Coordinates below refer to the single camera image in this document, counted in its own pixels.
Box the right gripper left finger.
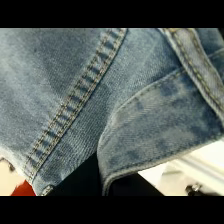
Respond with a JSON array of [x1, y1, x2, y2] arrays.
[[49, 152, 104, 197]]

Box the blue jeans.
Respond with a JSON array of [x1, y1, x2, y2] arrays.
[[0, 27, 224, 197]]

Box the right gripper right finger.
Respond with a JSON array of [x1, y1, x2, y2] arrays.
[[108, 172, 165, 197]]

